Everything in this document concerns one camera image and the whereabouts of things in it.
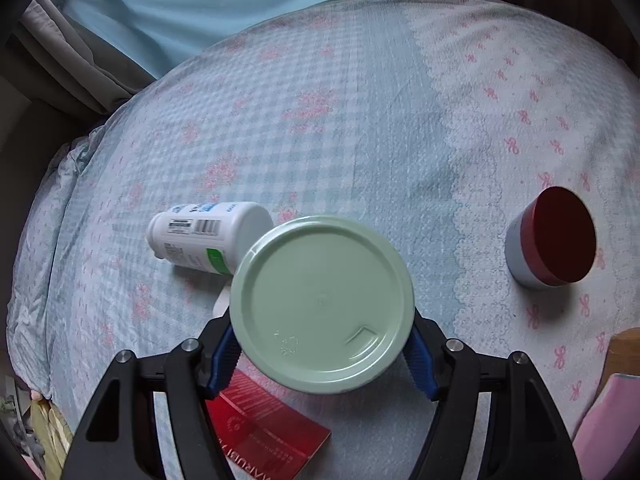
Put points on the white earbuds case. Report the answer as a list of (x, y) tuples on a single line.
[(222, 302)]

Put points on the red Marubi carton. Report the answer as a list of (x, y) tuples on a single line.
[(261, 435)]

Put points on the cardboard box pink outside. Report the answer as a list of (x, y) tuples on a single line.
[(607, 440)]

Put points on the checkered floral bed sheet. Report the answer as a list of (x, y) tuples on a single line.
[(434, 122)]

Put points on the red lid grey jar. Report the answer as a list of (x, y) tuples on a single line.
[(552, 242)]

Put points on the grey curtain left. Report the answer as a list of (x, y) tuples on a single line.
[(87, 72)]

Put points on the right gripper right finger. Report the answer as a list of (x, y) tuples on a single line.
[(526, 437)]

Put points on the white pill bottle blue label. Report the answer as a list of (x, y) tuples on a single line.
[(208, 237)]

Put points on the mint green lid jar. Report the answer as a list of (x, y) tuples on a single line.
[(322, 304)]

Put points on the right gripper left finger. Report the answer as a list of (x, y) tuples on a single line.
[(117, 435)]

